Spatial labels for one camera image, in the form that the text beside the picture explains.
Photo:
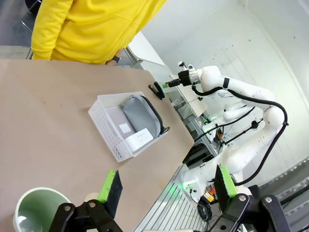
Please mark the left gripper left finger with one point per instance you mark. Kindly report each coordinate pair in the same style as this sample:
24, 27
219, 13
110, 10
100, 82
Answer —
113, 193

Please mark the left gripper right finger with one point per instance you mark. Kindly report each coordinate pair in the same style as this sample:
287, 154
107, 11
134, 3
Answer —
222, 188

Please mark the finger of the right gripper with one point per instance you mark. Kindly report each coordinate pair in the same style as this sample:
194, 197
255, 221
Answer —
172, 83

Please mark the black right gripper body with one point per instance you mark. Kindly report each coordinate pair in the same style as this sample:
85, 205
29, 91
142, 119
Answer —
184, 77

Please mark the black stapler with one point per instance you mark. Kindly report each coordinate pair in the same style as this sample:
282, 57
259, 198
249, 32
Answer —
158, 90

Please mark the grey zip pouch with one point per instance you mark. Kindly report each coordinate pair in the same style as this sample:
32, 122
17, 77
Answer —
140, 116

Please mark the white cardboard box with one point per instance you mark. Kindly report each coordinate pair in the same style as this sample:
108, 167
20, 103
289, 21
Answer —
140, 141

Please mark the pale green plastic cup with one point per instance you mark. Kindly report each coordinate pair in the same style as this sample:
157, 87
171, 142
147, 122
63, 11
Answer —
36, 207

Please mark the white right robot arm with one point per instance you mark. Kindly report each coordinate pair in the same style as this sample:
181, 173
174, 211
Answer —
241, 87

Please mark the person's right forearm yellow sleeve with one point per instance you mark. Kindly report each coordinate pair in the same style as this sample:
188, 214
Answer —
46, 36

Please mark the white perforated plastic basket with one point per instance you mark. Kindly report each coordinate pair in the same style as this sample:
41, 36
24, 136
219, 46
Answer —
103, 120

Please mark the person's left hand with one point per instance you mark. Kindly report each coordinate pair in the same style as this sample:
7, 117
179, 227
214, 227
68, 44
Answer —
111, 62

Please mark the yellow black control box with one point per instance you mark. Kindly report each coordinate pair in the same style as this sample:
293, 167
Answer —
208, 196

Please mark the black electronics box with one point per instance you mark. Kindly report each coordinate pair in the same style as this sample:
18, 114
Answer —
196, 154

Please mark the large white table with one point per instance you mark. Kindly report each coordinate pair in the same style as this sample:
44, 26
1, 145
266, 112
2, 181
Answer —
144, 50

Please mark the black smartwatch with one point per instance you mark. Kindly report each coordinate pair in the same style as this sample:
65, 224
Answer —
116, 59

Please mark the small white square label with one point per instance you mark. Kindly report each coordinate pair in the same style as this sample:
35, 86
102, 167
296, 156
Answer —
124, 128

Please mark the person in yellow hoodie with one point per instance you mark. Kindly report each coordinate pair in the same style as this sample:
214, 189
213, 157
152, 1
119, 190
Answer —
91, 29

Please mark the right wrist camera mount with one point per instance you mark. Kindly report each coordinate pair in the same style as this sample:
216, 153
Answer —
181, 64

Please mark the grey metal rail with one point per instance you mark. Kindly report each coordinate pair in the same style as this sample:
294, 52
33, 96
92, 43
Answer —
297, 174

